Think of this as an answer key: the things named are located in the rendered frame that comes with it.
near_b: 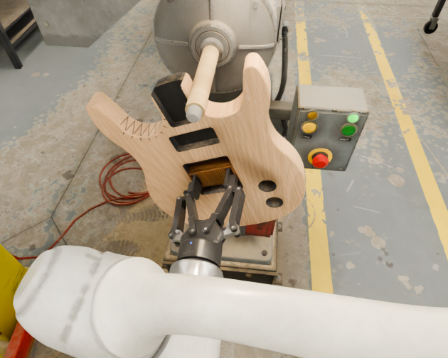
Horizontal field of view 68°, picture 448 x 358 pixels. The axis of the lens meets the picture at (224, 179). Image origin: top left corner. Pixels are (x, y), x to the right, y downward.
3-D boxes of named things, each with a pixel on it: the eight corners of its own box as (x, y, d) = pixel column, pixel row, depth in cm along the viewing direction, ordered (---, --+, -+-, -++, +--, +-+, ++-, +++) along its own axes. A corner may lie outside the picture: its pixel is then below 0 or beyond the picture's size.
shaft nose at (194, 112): (193, 118, 54) (184, 108, 52) (205, 114, 53) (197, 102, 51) (190, 126, 52) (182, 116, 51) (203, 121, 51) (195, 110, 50)
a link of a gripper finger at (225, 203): (200, 230, 58) (206, 232, 57) (227, 182, 63) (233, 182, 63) (208, 241, 60) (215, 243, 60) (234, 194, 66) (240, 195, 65)
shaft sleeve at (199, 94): (208, 63, 66) (199, 50, 64) (222, 57, 64) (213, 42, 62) (192, 121, 54) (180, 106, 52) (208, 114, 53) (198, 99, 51)
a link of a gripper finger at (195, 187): (198, 199, 68) (195, 199, 68) (203, 175, 73) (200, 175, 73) (193, 190, 66) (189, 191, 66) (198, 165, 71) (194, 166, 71)
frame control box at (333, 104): (266, 125, 109) (275, 52, 90) (331, 130, 108) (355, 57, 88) (263, 181, 94) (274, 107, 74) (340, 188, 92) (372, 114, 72)
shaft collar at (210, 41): (208, 62, 68) (195, 42, 65) (227, 52, 66) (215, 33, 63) (207, 67, 66) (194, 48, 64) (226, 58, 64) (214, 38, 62)
